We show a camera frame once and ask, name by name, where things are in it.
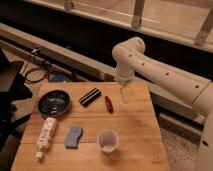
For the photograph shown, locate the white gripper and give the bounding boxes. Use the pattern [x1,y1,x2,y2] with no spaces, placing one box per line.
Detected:
[114,67,135,104]

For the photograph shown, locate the red chili pepper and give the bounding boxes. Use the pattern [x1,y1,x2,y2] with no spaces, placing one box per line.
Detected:
[105,96,113,113]

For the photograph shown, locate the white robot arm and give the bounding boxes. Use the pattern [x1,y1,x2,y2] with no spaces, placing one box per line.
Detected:
[112,37,213,171]

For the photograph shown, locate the black box with white stripes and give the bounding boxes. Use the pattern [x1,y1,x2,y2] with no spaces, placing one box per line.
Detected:
[79,88,101,107]

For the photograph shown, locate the white plastic cup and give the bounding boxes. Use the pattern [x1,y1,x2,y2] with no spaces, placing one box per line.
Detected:
[97,130,119,154]

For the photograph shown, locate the blue sponge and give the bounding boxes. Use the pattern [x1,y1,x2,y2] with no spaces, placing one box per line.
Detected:
[64,126,83,148]

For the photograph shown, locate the blue object on floor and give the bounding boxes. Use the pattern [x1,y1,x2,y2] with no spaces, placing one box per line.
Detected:
[49,74,66,82]

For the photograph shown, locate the dark round bowl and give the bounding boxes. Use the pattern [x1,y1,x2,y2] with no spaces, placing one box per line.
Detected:
[38,90,71,118]

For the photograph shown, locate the white squeeze tube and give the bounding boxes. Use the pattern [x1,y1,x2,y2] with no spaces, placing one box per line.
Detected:
[35,117,57,160]

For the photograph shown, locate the black coiled cable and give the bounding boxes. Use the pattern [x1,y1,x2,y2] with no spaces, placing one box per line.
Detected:
[20,46,51,85]

